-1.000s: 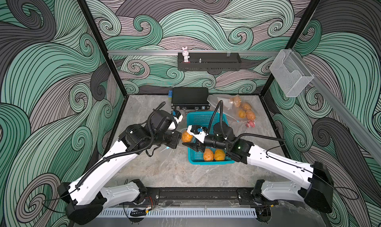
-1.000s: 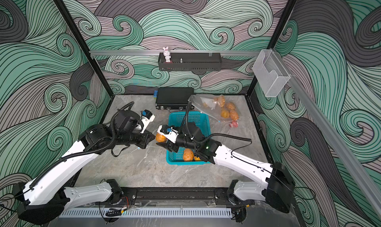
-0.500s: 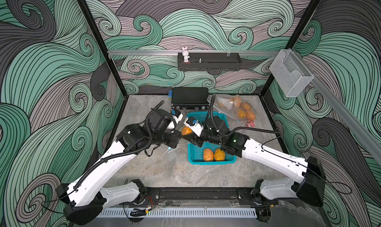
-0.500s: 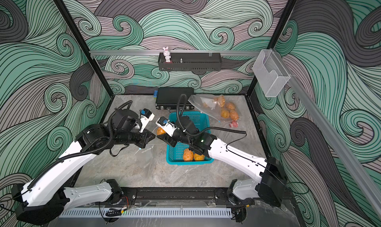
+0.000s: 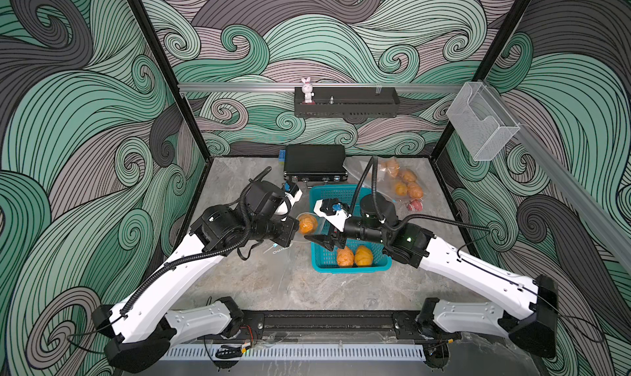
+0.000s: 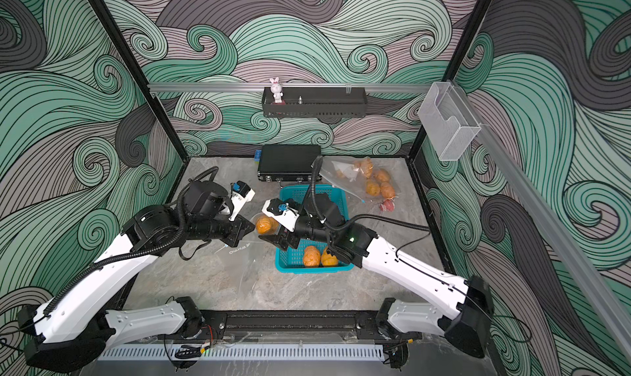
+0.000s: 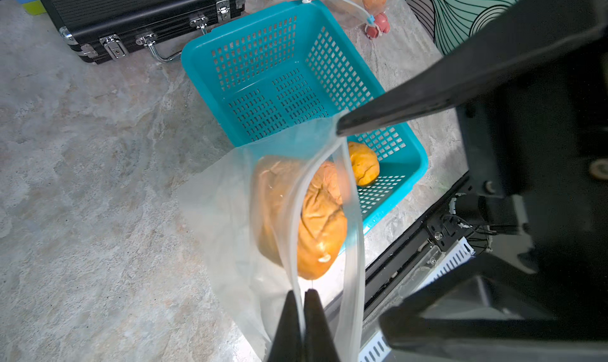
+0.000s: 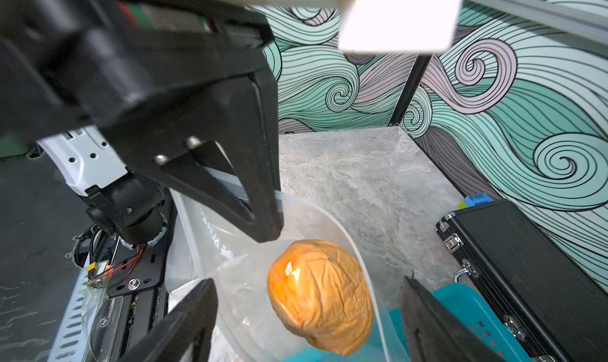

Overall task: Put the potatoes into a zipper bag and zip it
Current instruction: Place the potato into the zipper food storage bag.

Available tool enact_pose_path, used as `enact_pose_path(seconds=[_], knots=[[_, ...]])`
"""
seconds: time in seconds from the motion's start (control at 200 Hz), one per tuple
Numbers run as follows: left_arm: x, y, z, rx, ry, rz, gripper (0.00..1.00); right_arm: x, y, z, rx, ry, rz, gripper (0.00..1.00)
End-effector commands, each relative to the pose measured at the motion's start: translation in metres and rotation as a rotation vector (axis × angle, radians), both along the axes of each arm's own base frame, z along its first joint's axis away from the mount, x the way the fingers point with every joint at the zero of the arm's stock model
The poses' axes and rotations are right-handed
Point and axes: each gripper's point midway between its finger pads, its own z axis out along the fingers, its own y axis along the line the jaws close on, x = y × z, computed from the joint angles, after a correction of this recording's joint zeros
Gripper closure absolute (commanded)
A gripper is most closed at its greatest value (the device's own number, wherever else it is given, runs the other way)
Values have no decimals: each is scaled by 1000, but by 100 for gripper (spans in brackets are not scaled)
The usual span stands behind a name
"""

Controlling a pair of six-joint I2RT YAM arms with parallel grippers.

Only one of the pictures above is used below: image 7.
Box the pink small toy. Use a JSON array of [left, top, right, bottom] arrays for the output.
[[365, 12, 390, 39]]

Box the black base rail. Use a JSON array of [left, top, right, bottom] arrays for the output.
[[364, 173, 473, 318]]

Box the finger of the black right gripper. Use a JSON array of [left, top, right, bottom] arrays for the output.
[[379, 255, 607, 361]]

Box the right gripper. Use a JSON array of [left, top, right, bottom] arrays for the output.
[[337, 0, 607, 286]]

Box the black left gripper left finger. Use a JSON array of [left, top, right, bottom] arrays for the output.
[[267, 291, 302, 362]]

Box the teal plastic basket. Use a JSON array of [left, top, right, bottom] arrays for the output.
[[179, 1, 428, 238]]

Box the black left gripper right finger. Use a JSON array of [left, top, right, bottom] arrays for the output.
[[304, 289, 340, 362]]

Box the white slotted cable duct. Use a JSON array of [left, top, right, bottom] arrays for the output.
[[358, 237, 476, 362]]

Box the black aluminium case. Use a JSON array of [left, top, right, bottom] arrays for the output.
[[41, 0, 245, 64]]

